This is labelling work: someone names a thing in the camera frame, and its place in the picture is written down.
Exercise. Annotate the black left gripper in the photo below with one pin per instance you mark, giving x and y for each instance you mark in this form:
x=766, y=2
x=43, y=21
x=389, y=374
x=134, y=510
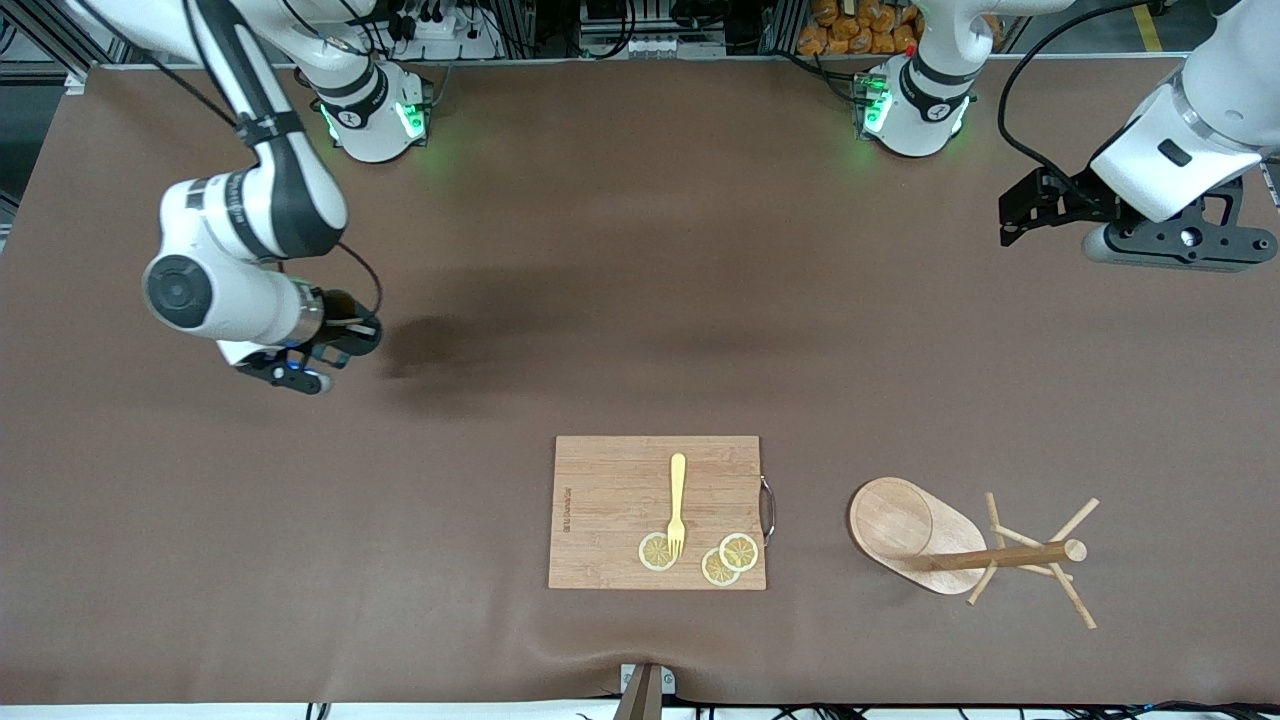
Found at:
x=1076, y=203

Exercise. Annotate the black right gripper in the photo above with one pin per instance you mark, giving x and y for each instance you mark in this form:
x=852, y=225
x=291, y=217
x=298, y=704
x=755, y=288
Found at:
x=347, y=327

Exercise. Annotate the dark green cup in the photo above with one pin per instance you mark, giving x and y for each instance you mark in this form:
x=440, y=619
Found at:
x=365, y=338

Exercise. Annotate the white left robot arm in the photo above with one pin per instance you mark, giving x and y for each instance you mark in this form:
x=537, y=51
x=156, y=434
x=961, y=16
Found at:
x=1210, y=90

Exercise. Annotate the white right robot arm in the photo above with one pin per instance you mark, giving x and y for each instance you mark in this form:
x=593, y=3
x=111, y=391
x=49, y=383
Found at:
x=230, y=215

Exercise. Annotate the wooden cup rack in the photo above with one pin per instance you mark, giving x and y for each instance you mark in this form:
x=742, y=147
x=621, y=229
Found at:
x=900, y=525

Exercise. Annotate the brown table mat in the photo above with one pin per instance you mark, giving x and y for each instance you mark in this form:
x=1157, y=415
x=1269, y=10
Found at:
x=300, y=550

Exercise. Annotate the orange snack bags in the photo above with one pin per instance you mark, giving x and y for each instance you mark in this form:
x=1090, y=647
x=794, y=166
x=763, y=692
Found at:
x=850, y=35

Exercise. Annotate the white power strip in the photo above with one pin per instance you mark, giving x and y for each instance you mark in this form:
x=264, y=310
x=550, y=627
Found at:
x=440, y=40

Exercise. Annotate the wooden cutting board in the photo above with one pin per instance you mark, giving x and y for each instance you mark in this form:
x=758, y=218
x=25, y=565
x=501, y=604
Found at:
x=610, y=500

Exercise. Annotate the yellow fork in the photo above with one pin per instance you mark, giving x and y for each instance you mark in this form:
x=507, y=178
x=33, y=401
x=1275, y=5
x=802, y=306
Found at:
x=678, y=490

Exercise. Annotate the lemon slice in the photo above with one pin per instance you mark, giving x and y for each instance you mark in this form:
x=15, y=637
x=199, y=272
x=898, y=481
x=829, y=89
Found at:
x=740, y=551
x=655, y=553
x=715, y=572

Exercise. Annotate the grey electronics box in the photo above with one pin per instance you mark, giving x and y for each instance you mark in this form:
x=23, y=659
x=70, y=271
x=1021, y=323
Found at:
x=650, y=45

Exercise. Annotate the aluminium frame profile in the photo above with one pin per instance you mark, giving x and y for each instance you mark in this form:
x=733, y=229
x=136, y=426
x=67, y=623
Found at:
x=35, y=40

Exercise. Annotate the metal bracket with post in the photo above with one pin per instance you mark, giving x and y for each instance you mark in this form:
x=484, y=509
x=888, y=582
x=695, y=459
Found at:
x=645, y=690

